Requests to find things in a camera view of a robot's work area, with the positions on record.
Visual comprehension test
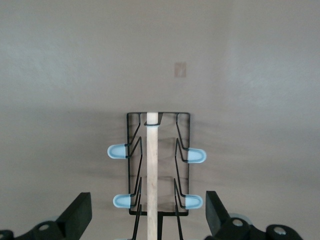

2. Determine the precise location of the beige tape patch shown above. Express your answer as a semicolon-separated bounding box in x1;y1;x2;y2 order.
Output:
174;61;187;78

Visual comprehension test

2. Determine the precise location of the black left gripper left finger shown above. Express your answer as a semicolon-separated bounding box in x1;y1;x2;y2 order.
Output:
0;192;93;240

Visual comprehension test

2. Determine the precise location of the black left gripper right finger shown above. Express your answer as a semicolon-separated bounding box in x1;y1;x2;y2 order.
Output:
204;190;305;240

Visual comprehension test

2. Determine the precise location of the black wire cup holder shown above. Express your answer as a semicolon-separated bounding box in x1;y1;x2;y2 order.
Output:
106;111;208;240

